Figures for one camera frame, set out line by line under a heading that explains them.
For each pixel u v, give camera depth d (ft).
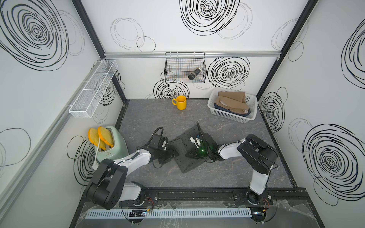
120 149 2.50
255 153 1.64
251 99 3.66
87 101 2.38
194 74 2.98
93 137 2.39
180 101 3.54
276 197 2.33
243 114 3.34
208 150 2.45
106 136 2.60
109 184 1.39
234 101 3.51
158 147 2.28
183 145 2.97
